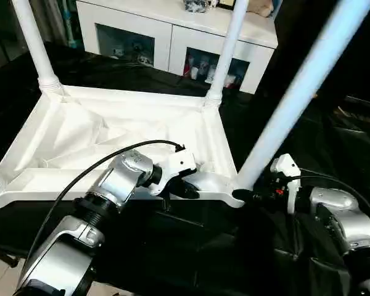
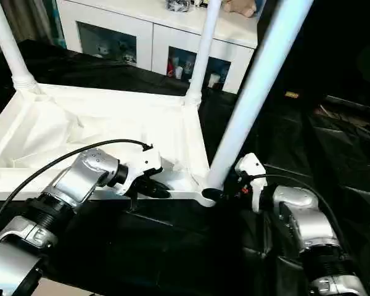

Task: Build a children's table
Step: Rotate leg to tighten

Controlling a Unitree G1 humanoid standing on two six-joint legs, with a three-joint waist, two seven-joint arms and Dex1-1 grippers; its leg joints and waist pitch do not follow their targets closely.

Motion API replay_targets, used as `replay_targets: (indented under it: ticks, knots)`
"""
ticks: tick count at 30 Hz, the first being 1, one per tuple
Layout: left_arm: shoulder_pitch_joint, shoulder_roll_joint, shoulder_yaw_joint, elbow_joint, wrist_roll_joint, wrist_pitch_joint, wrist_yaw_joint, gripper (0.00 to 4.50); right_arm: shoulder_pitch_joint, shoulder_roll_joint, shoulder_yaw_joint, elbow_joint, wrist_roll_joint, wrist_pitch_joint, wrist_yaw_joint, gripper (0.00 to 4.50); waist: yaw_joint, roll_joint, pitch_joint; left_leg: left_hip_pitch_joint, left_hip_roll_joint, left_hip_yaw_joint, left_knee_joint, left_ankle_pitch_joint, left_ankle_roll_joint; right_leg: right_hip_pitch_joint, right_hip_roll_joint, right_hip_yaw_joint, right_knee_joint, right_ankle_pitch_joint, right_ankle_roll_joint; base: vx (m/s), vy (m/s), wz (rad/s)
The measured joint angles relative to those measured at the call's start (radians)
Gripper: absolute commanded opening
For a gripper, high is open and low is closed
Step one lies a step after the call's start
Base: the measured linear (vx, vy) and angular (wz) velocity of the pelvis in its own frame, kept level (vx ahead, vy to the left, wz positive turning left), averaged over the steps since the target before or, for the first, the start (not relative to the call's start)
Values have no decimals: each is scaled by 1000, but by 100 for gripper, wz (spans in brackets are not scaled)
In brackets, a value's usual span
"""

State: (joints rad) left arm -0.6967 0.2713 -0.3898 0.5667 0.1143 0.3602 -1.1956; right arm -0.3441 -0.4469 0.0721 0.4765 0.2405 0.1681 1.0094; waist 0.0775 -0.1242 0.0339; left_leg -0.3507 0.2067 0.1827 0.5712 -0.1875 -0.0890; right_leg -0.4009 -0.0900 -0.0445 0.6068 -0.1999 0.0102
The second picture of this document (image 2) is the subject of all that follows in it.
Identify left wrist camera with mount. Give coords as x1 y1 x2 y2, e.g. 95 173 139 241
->
113 143 164 196

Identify dark cluttered bundle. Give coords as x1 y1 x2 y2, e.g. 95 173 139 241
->
165 0 191 13

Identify white plastic table top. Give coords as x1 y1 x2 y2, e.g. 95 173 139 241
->
0 81 226 208

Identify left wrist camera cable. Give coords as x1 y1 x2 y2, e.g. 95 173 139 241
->
0 139 155 239

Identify black shiny mat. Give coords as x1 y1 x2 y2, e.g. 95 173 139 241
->
0 38 370 296

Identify beige curtain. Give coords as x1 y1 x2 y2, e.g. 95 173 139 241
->
0 0 58 44

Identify white plastic table leg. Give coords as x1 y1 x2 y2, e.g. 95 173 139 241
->
202 0 316 194
0 0 40 91
186 0 222 106

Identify beige teddy bear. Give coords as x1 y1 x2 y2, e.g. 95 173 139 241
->
221 0 257 19

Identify long black bar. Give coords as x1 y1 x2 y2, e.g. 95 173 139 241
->
326 95 370 112

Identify white sideboard cabinet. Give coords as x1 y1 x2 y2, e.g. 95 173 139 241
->
55 0 260 94

